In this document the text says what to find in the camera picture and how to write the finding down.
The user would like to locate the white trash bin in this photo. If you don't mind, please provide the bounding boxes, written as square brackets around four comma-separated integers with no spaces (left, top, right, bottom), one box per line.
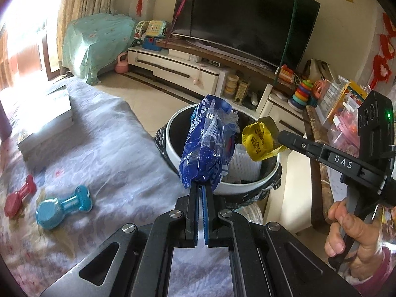
[164,103,280,196]

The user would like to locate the clear storage box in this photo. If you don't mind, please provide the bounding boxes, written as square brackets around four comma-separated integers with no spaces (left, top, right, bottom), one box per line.
[319,74,351,122]

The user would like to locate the white foam net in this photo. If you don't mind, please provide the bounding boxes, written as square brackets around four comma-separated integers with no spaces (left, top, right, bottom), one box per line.
[227,144,262,184]

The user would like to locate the person's right hand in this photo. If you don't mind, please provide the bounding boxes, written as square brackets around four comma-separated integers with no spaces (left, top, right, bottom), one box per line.
[325,199,387,282]

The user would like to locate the yellow stacked jars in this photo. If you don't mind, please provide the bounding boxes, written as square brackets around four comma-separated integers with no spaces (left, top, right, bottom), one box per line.
[224,75,240,97]

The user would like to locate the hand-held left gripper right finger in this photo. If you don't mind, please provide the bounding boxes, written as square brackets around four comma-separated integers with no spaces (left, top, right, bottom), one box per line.
[201,185,362,297]

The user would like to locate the pink rod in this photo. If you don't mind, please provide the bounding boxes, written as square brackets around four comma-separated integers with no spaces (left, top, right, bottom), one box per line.
[165,0,198,49]

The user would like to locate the pink kettlebell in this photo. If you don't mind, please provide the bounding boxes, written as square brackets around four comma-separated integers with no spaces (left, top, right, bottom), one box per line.
[115,52,129,74]

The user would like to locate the rainbow stacking rings toy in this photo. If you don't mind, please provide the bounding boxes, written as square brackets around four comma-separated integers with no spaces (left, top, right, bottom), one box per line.
[288,80,314,110]

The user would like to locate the red paper wall decoration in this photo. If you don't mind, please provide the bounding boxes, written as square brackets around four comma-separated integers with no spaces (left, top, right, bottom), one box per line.
[370,14,396,90]

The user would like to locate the yellow snack wrapper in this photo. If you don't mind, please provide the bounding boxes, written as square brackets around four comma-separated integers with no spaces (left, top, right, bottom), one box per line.
[242,117,290,163]

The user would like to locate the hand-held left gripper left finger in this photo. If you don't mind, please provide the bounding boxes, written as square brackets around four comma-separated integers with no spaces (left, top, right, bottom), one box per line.
[40,182,201,297]

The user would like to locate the white television cabinet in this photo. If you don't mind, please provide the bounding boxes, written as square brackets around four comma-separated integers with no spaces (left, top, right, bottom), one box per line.
[127,44,307,132]

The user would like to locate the blue dumbbell toy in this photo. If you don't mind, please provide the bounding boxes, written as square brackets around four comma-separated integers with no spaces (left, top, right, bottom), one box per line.
[35,185,93,230]

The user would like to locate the blue plastic wrapper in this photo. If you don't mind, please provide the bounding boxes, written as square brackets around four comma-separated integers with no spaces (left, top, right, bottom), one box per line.
[179,94,239,190]

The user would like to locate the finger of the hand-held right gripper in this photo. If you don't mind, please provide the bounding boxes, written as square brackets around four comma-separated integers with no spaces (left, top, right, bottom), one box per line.
[277,130,329,162]

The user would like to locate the clear plastic container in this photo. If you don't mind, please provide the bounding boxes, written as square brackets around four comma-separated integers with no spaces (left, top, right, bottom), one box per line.
[243,201,264,227]

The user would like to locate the teal covered furniture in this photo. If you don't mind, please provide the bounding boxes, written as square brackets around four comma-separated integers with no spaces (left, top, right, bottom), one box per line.
[62,14,137,85]

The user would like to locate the toy phone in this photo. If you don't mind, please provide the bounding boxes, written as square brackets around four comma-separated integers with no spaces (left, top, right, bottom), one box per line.
[134,20,171,50]

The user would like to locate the black television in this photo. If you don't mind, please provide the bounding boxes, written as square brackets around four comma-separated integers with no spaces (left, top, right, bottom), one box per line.
[171,0,321,69]

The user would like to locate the pink toy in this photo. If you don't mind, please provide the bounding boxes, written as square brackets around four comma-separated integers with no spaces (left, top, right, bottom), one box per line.
[312,80,332,100]

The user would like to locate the colourful block toy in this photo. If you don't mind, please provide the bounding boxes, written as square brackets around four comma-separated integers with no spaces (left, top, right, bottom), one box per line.
[276,65,295,84]

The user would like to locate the white book stack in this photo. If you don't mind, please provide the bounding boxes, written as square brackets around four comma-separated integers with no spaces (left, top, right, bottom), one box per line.
[17,83,74,163]

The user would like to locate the yellow picture box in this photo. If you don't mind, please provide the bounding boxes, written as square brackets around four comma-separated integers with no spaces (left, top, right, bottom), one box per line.
[329,80,369,122]

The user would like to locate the green rod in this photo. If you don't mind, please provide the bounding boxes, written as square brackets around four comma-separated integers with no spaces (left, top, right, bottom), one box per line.
[272,0,299,88]

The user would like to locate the pink plastic box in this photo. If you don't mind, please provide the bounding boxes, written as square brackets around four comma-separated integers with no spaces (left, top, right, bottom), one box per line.
[327,111,363,162]

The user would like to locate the wooden box grater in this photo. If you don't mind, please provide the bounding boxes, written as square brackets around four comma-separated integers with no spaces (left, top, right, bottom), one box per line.
[233,80,250,104]

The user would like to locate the red dumbbell toy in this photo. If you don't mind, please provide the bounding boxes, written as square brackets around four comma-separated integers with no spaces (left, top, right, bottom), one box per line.
[4,175,38,220]

